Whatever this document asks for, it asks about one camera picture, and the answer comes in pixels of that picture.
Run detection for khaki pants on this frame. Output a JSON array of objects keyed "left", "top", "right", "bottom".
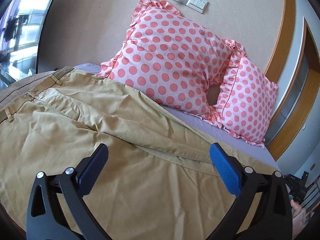
[{"left": 1, "top": 67, "right": 274, "bottom": 239}]

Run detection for person's right hand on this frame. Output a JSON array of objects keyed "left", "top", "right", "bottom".
[{"left": 290, "top": 199, "right": 302, "bottom": 218}]

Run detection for lavender bed sheet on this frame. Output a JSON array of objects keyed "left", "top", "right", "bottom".
[{"left": 68, "top": 68, "right": 278, "bottom": 170}]

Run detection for small polka dot pillow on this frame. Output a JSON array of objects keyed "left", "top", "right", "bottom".
[{"left": 211, "top": 40, "right": 279, "bottom": 147}]

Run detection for large polka dot pillow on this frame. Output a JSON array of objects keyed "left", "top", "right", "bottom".
[{"left": 100, "top": 0, "right": 233, "bottom": 120}]

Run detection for glass window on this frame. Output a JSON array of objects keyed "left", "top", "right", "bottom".
[{"left": 1, "top": 0, "right": 53, "bottom": 90}]

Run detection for white light switch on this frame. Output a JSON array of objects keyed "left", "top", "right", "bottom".
[{"left": 186, "top": 0, "right": 208, "bottom": 14}]

